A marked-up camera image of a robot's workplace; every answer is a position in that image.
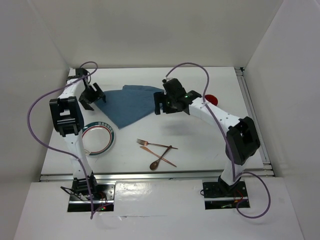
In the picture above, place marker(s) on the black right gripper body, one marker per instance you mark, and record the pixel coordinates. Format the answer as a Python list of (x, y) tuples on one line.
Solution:
[(168, 104)]

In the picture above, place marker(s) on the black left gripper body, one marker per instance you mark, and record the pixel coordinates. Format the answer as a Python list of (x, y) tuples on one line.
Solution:
[(89, 95)]

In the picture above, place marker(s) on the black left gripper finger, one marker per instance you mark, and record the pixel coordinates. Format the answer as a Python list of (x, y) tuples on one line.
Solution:
[(86, 106), (104, 98)]

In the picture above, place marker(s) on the blue cloth placemat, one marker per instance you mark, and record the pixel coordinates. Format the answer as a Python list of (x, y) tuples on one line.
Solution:
[(128, 105)]

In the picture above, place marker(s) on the white plate green red rim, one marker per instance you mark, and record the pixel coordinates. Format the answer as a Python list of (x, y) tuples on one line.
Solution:
[(98, 137)]

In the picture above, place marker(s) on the red enamel mug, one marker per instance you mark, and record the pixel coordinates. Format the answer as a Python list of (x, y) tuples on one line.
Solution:
[(212, 99)]

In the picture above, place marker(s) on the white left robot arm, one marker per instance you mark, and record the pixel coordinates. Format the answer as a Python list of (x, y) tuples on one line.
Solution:
[(69, 122)]

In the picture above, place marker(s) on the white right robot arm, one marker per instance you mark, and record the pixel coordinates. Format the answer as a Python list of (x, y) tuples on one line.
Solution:
[(240, 134)]

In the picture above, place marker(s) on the copper fork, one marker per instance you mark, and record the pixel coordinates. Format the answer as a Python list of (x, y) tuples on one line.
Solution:
[(146, 143)]

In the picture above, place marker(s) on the copper knife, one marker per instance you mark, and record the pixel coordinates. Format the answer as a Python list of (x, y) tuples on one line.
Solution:
[(161, 157)]

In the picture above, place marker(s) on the copper spoon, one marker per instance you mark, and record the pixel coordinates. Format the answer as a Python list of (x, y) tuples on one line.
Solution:
[(154, 165)]

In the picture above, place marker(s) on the aluminium front rail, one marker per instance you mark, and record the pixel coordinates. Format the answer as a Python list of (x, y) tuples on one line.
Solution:
[(137, 176)]

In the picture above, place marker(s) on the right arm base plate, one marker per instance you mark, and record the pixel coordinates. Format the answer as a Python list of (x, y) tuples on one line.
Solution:
[(216, 199)]

